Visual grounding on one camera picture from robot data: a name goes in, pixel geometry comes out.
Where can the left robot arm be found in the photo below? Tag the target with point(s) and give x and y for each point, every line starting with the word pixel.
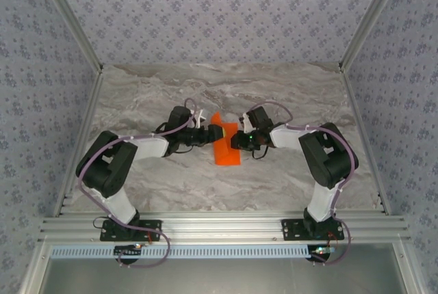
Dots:
pixel 119 205

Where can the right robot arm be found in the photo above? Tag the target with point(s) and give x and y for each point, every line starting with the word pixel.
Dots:
pixel 321 201

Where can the right controller board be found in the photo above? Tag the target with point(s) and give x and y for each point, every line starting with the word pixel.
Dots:
pixel 320 250

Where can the controller board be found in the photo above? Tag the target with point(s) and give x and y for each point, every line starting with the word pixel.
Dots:
pixel 128 250
pixel 320 250

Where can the left controller board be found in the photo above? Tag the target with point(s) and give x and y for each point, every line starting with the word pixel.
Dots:
pixel 128 250

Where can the grey metal panel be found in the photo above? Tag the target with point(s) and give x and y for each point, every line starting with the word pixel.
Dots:
pixel 222 277

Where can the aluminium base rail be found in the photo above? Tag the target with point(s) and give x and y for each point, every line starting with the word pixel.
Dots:
pixel 222 227

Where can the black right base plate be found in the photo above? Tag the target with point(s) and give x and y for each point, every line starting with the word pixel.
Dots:
pixel 291 230

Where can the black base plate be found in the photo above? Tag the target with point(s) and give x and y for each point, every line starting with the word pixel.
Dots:
pixel 291 230
pixel 107 232

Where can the aluminium side rail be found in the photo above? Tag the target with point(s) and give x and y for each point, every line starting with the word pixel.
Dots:
pixel 363 136
pixel 83 136

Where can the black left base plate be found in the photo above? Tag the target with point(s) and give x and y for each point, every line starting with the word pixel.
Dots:
pixel 107 232

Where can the aluminium frame post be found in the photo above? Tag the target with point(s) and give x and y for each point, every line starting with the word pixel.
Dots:
pixel 72 17
pixel 370 17

